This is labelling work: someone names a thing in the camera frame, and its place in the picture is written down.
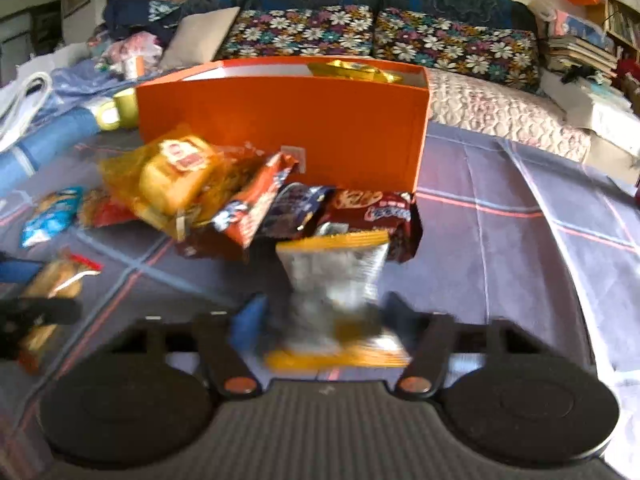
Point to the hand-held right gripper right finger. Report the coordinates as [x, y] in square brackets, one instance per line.
[400, 312]

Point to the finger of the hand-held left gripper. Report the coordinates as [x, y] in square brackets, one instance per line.
[40, 311]
[20, 270]

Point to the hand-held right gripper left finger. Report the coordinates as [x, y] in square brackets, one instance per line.
[250, 317]

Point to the orange red-tipped snack packet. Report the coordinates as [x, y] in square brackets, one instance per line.
[55, 277]

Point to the blue cookie packet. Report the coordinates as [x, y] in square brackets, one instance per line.
[50, 215]

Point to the yellow silver snack packet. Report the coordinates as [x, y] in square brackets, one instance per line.
[330, 285]

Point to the brown chocolate snack packet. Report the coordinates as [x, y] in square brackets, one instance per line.
[380, 215]

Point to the red yellow snack packet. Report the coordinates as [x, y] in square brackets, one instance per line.
[105, 210]

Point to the orange grey crisp packet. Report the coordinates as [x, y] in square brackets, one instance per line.
[255, 200]

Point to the dark blue snack packet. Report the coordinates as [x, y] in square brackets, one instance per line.
[295, 207]

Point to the orange cardboard box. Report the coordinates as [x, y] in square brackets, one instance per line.
[325, 135]

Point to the golden transparent snack packet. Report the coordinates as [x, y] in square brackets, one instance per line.
[357, 72]

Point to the plaid blue blanket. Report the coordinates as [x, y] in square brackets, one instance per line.
[500, 240]

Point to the white plastic bag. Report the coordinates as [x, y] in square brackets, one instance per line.
[25, 100]

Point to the green mug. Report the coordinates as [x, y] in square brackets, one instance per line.
[122, 110]

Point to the pink quilted sofa cover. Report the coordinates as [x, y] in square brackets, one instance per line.
[500, 105]

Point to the pink crumpled cloth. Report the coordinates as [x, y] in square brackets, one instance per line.
[130, 47]

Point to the floral cushion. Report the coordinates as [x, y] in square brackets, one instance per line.
[450, 45]
[300, 30]

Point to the dark blue clothing pile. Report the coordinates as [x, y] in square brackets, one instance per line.
[130, 17]

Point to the beige pillow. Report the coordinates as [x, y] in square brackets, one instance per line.
[200, 40]

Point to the white box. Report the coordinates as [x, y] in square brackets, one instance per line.
[600, 105]

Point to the stack of books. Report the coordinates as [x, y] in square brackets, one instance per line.
[580, 52]

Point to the red cloth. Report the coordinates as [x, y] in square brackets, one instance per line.
[630, 75]

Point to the blue printed package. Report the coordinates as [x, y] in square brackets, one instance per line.
[582, 25]

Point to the wooden bookshelf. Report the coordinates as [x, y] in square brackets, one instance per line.
[625, 20]

